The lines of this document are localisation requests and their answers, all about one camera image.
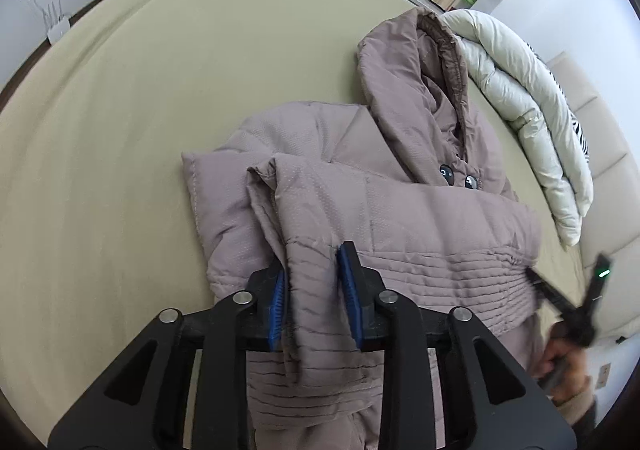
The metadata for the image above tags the mauve hooded puffer jacket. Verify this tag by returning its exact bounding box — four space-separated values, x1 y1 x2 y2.
181 8 548 450

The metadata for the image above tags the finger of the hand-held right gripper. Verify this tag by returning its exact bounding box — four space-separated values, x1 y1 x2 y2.
525 267 577 317

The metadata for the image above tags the white folded duvet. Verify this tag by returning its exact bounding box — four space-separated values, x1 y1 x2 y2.
440 9 595 247

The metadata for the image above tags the zebra striped pillow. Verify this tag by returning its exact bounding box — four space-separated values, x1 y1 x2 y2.
525 43 594 172

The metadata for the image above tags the person's right hand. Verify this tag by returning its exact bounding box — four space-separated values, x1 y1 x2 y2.
537 325 594 406

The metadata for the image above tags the beige padded headboard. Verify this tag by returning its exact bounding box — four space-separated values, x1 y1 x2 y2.
547 50 640 346

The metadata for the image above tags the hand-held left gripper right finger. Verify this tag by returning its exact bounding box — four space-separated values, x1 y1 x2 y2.
336 241 576 450

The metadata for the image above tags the person's right forearm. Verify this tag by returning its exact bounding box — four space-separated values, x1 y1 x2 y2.
554 379 601 447

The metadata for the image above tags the bed with beige cover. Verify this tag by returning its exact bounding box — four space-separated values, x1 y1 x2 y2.
0 0 591 450

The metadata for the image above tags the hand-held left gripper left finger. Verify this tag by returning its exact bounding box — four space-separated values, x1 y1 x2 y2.
47 266 288 450

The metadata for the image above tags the white wifi router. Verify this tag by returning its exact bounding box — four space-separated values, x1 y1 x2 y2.
42 0 74 44

